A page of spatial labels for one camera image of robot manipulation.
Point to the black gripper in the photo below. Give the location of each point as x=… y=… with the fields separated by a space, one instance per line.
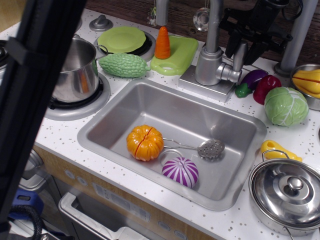
x=256 y=25

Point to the silver faucet lever handle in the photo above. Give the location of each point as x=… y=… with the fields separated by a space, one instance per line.
x=236 y=62

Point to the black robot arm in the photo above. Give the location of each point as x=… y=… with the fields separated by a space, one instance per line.
x=281 y=4

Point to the purple toy eggplant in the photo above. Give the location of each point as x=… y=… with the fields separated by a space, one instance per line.
x=249 y=83

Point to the red toy bell pepper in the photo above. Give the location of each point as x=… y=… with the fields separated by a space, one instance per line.
x=266 y=84

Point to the silver toy faucet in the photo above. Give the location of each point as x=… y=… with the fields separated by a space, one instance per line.
x=211 y=77

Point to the clear hanging glass ornament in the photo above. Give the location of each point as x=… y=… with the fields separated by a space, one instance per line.
x=201 y=19

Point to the green plastic cutting board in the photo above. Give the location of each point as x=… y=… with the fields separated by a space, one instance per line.
x=183 y=50

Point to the yellow toy squash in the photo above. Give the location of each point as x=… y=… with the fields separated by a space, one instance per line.
x=308 y=81

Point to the green toy cabbage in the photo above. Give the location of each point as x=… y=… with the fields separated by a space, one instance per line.
x=285 y=106

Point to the orange toy carrot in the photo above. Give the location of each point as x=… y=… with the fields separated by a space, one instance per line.
x=162 y=44

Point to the steel bowl at right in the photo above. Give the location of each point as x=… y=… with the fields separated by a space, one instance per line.
x=313 y=102

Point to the stainless steel sink basin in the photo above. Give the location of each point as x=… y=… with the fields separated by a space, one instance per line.
x=188 y=120

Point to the back right stove burner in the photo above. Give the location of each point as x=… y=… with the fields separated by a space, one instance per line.
x=147 y=50

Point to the stove burner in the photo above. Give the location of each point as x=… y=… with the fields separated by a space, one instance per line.
x=147 y=50
x=92 y=107

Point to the yellow toy banana piece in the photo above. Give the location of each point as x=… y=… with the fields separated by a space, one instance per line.
x=273 y=150

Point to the metal slotted skimmer spoon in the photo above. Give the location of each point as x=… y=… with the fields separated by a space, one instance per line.
x=209 y=149

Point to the green toy bitter gourd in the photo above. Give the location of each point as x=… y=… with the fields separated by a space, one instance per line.
x=124 y=65

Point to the green plastic plate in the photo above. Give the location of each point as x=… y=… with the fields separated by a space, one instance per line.
x=122 y=39

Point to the orange toy pumpkin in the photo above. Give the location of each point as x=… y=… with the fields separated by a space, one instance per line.
x=144 y=143

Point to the purple white toy onion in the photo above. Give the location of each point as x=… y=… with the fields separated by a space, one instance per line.
x=181 y=170

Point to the grey stove knob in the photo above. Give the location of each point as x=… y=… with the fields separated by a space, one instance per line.
x=100 y=24

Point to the steel pot with lid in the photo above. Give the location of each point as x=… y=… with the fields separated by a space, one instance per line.
x=285 y=196

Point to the tall stainless steel pot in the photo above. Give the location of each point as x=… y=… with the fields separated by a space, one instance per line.
x=78 y=79

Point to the front left stove burner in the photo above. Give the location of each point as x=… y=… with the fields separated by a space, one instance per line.
x=92 y=107

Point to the silver oven knob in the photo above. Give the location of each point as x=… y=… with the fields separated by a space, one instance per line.
x=32 y=166

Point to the blue plastic object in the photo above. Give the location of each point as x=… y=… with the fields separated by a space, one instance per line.
x=26 y=198

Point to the grey vertical post right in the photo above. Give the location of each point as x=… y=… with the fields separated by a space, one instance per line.
x=299 y=32

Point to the grey vertical post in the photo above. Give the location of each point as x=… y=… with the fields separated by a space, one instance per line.
x=299 y=32
x=162 y=7

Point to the grey vertical post back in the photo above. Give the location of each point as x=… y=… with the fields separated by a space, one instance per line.
x=162 y=7

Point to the black foreground camera frame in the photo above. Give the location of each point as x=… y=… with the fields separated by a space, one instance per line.
x=36 y=56

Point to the white oven door handle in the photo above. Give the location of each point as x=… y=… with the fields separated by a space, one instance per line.
x=88 y=219

